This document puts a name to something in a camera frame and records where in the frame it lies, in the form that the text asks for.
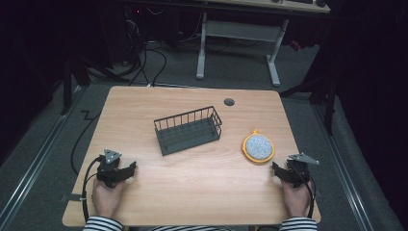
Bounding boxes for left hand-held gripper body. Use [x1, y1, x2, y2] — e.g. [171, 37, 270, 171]
[95, 148, 128, 189]

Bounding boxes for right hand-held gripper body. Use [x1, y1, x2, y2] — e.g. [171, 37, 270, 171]
[282, 152, 320, 189]

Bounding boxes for person's left hand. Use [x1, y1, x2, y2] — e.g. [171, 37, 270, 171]
[91, 178, 127, 219]

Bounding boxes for person's right hand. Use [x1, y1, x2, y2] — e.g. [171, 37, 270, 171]
[281, 178, 316, 219]

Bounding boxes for black stand leg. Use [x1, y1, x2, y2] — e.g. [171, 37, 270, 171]
[59, 57, 94, 116]
[279, 73, 338, 137]

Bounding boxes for white-legged background desk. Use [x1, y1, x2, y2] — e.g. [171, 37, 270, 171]
[121, 0, 331, 88]

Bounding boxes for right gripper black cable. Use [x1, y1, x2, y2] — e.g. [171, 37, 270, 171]
[288, 163, 318, 219]

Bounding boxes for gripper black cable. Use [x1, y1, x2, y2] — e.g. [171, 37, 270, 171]
[288, 163, 318, 219]
[80, 155, 106, 222]

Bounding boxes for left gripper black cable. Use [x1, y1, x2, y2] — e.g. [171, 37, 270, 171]
[80, 155, 106, 222]

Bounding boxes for black floor cable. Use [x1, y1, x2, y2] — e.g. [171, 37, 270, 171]
[70, 110, 102, 176]

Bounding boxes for metal floor rail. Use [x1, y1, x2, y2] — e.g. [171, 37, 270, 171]
[0, 84, 85, 225]
[312, 101, 375, 231]

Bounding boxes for black wire basket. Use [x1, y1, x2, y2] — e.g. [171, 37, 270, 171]
[153, 105, 223, 157]

